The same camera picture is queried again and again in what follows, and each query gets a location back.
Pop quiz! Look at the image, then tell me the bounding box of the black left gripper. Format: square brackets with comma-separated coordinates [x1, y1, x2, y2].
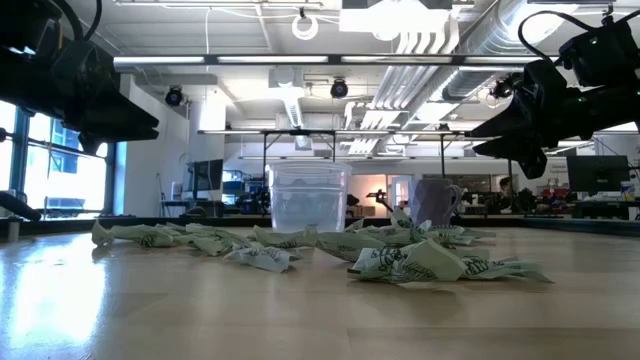
[29, 39, 160, 155]

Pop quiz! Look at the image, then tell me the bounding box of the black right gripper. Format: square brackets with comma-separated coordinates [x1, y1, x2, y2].
[467, 58, 604, 181]

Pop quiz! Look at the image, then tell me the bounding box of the green white stevia packet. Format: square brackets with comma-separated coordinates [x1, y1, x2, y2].
[154, 222, 236, 241]
[389, 207, 426, 231]
[462, 255, 555, 284]
[424, 224, 497, 240]
[223, 245, 305, 274]
[252, 224, 320, 250]
[91, 219, 175, 249]
[352, 224, 421, 246]
[174, 233, 256, 257]
[419, 234, 476, 247]
[347, 238, 469, 285]
[313, 231, 387, 263]

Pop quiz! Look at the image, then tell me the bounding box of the clear plastic cup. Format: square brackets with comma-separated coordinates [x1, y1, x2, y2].
[268, 160, 353, 234]

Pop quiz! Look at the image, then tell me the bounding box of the bright window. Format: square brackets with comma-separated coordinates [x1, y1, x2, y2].
[0, 99, 119, 216]

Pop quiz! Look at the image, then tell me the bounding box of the black computer monitor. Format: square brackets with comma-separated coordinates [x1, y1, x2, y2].
[187, 158, 225, 194]
[566, 154, 631, 194]

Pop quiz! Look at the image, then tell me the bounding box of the lilac faceted mug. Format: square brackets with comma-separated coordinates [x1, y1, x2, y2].
[408, 178, 464, 228]

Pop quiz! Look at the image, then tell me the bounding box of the long ceiling light bar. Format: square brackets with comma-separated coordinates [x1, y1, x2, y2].
[113, 53, 556, 68]

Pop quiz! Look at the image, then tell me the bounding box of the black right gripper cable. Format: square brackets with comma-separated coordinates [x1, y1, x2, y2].
[517, 9, 609, 64]

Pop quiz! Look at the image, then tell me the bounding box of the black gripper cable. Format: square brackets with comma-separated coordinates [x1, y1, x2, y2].
[517, 9, 609, 64]
[52, 0, 104, 42]

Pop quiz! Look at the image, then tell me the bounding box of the black aluminium table frame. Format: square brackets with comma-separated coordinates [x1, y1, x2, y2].
[0, 191, 640, 245]

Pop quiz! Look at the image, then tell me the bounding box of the silver air duct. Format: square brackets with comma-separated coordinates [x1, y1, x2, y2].
[439, 0, 566, 101]

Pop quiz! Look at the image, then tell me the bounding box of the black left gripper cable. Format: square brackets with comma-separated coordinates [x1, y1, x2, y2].
[52, 0, 104, 42]

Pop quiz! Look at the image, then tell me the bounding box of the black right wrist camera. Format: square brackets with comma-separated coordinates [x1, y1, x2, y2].
[558, 14, 640, 89]

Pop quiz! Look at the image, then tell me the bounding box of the black background rig frame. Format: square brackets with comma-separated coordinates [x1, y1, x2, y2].
[197, 128, 516, 181]

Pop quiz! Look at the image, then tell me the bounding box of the white coiled ceiling cable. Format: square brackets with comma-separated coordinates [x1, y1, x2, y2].
[291, 7, 320, 42]

